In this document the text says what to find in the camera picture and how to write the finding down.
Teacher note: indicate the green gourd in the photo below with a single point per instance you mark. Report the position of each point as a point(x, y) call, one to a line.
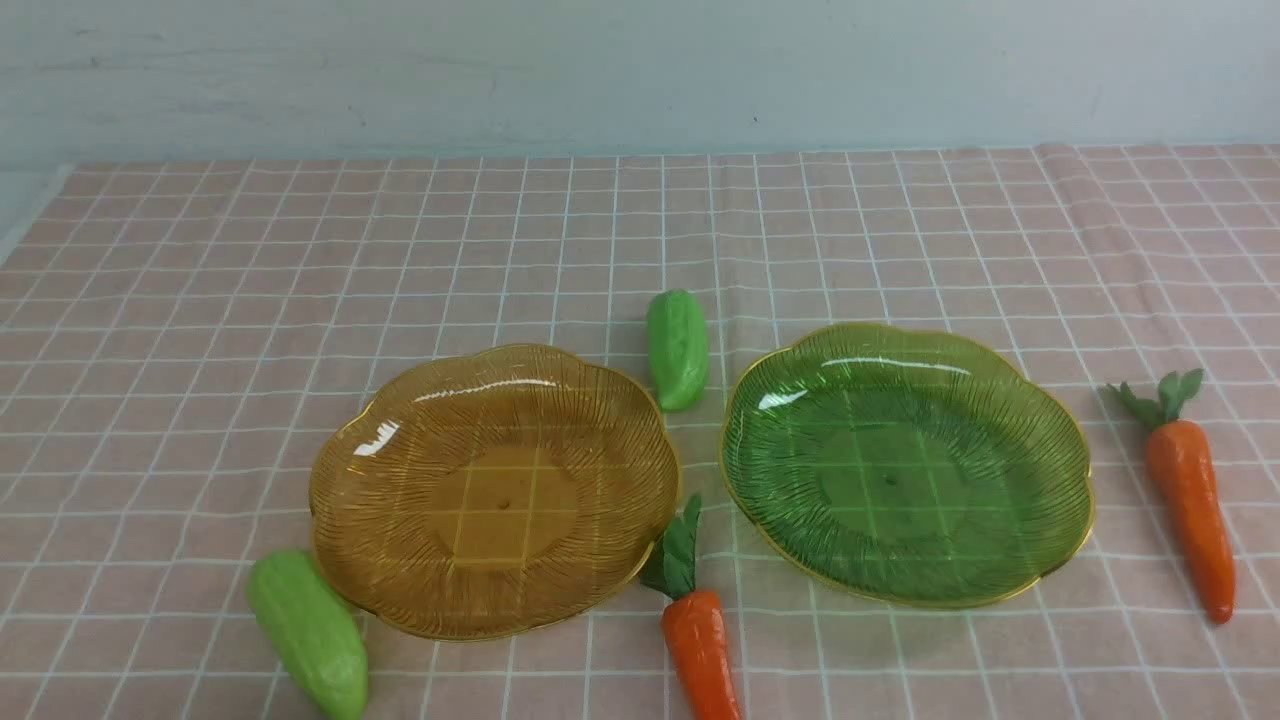
point(312, 632)
point(678, 349)

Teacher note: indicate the orange carrot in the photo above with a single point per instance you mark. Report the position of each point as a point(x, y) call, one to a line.
point(693, 622)
point(1179, 460)

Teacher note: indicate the amber glass plate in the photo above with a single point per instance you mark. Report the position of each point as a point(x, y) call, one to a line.
point(484, 495)

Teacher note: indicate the green glass plate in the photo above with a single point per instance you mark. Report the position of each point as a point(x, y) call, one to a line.
point(907, 466)

